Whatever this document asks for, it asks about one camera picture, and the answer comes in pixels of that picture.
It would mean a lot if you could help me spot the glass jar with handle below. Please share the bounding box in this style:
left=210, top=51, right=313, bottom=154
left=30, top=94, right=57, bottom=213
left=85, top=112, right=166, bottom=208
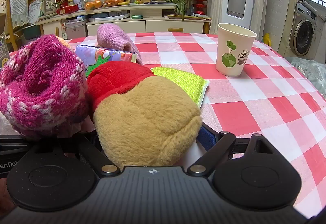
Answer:
left=41, top=0, right=58, bottom=16

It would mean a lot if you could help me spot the lime green scrub cloth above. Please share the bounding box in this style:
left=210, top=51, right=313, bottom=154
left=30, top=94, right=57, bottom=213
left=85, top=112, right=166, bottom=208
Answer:
left=151, top=66, right=210, bottom=107

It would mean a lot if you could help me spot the cream TV cabinet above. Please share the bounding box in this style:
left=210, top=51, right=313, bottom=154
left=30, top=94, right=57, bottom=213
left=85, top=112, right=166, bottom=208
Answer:
left=36, top=2, right=212, bottom=36

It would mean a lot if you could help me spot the red pedestal ornament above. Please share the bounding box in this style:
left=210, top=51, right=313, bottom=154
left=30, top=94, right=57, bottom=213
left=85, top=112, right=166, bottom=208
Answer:
left=192, top=0, right=208, bottom=14

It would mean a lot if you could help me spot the grey embroidered cushion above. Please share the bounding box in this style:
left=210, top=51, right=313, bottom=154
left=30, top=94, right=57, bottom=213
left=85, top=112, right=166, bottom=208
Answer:
left=285, top=57, right=326, bottom=100

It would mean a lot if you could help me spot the white printed paper sheet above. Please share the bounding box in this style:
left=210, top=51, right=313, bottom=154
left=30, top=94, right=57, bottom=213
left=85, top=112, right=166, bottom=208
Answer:
left=28, top=0, right=42, bottom=19

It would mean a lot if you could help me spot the wooden chair with lace cover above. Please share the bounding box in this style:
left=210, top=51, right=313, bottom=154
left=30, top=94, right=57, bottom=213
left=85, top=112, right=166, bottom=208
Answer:
left=5, top=0, right=30, bottom=50

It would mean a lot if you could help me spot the red checked tablecloth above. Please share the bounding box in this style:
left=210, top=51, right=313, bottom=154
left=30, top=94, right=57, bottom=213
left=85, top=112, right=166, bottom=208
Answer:
left=9, top=32, right=326, bottom=219

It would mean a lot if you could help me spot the purple printed tissue pack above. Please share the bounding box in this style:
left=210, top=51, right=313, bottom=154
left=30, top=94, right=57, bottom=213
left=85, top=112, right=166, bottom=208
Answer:
left=76, top=44, right=137, bottom=72

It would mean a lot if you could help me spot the white paper cup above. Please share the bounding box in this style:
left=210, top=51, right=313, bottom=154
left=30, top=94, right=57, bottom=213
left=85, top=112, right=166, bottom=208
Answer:
left=216, top=23, right=258, bottom=77

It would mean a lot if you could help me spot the light pink knitted hat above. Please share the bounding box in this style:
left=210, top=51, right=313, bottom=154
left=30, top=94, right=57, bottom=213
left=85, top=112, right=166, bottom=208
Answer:
left=97, top=23, right=142, bottom=65

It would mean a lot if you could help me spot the grey washing machine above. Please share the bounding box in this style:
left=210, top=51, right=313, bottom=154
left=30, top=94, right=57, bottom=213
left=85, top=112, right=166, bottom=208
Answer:
left=290, top=2, right=317, bottom=56

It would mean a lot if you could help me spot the pink storage case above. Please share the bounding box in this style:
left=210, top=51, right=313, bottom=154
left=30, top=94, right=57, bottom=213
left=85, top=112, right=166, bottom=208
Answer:
left=64, top=20, right=87, bottom=38

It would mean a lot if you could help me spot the red gift box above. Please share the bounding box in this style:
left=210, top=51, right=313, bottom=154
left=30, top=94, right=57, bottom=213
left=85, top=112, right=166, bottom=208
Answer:
left=56, top=5, right=79, bottom=15

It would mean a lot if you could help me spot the magenta knit hat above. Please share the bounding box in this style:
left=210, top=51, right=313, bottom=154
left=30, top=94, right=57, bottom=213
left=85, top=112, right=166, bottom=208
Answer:
left=0, top=35, right=89, bottom=139

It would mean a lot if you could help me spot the bag of oranges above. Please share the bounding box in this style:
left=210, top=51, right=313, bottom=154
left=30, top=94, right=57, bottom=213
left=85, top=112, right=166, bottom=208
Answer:
left=85, top=0, right=104, bottom=9

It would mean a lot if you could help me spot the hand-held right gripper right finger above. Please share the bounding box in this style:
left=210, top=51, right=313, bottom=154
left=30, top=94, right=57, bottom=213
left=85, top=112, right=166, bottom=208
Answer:
left=187, top=126, right=274, bottom=177

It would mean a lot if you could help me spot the bag of small tangerines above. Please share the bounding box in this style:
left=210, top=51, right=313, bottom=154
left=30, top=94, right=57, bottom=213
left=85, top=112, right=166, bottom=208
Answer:
left=103, top=0, right=125, bottom=7

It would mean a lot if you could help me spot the dark green bin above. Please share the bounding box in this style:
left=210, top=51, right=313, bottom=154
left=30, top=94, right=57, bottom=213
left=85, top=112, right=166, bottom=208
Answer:
left=23, top=24, right=41, bottom=40

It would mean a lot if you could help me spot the white oval tray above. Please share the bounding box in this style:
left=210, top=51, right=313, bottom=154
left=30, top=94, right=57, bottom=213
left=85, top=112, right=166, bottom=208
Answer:
left=89, top=13, right=129, bottom=22

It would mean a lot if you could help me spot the tan plush toy red hat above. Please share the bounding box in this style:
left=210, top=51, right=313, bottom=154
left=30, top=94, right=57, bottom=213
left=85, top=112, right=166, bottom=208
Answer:
left=85, top=55, right=203, bottom=167

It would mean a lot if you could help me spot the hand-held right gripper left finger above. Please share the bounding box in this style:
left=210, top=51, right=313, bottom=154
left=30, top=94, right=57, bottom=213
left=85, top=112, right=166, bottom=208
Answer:
left=36, top=131, right=121, bottom=177

